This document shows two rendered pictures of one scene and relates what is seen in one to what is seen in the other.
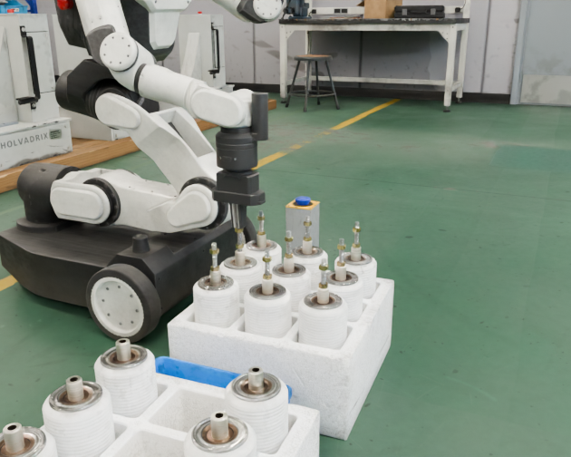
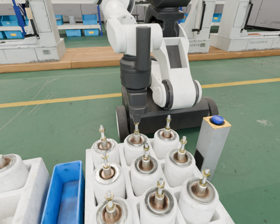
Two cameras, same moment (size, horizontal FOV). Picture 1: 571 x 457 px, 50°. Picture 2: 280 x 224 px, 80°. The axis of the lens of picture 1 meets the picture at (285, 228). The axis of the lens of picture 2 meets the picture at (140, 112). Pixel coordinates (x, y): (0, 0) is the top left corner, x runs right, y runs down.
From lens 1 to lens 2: 1.06 m
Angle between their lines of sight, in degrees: 50
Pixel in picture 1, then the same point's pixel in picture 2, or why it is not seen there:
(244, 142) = (127, 68)
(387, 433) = not seen: outside the picture
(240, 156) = (125, 78)
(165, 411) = (7, 199)
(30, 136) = (191, 44)
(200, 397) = (18, 207)
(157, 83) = (106, 14)
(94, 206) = not seen: hidden behind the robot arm
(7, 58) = (196, 12)
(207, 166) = (174, 75)
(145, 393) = not seen: outside the picture
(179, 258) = (150, 116)
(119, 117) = not seen: hidden behind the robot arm
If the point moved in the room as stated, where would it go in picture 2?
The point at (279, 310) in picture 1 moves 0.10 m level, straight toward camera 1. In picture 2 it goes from (99, 191) to (62, 214)
